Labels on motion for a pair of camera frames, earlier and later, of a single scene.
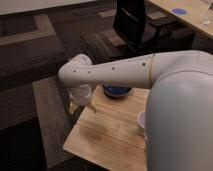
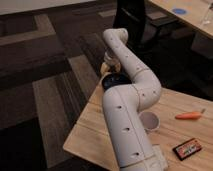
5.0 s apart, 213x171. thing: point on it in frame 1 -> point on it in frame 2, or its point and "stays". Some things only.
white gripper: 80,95 -> 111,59
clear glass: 207,18 stays
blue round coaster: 180,11 stays
